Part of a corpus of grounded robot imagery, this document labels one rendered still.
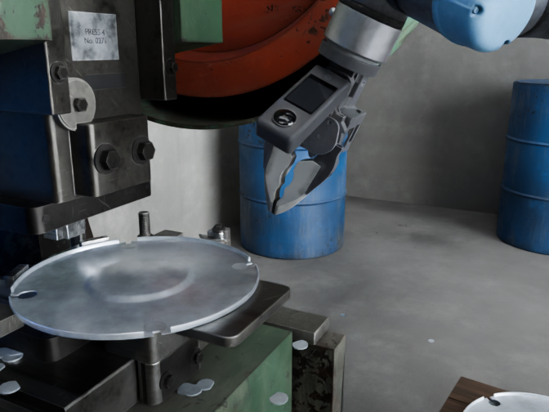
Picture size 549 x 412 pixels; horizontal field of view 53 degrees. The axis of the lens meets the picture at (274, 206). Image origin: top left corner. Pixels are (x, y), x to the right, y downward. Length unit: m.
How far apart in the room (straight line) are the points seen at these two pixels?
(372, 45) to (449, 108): 3.26
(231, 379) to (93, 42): 0.44
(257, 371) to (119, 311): 0.23
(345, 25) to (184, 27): 0.22
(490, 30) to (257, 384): 0.52
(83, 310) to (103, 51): 0.29
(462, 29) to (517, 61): 3.28
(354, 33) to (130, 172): 0.30
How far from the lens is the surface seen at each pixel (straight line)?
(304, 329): 0.86
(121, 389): 0.69
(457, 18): 0.52
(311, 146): 0.63
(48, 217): 0.65
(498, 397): 1.24
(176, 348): 0.70
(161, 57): 0.71
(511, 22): 0.54
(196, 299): 0.64
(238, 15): 0.99
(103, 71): 0.68
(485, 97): 3.82
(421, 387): 1.94
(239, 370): 0.76
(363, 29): 0.60
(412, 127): 3.92
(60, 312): 0.64
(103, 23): 0.68
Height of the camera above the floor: 1.05
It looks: 16 degrees down
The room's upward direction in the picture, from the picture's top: straight up
